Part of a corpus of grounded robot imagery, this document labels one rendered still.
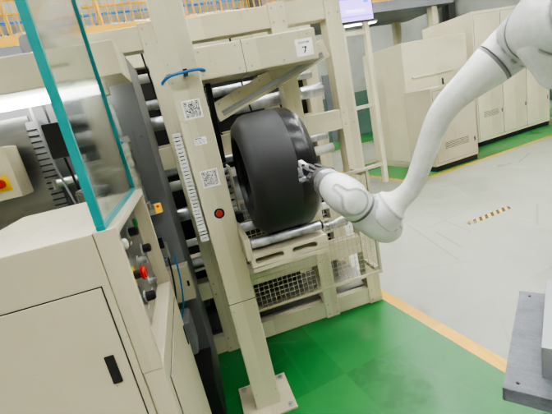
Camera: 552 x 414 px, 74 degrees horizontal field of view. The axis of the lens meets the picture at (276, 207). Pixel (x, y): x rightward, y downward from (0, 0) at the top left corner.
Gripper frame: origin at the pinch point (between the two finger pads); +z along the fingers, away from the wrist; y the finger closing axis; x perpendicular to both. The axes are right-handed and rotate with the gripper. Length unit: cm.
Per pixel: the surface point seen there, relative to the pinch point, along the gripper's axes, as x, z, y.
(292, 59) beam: -35, 62, -21
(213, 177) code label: 5.2, 29.7, 31.2
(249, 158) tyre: -2.7, 16.9, 16.4
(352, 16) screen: -66, 380, -218
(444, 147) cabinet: 135, 340, -337
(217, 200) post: 14.9, 28.3, 31.8
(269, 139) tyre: -8.4, 17.5, 6.7
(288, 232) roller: 34.3, 18.0, 5.2
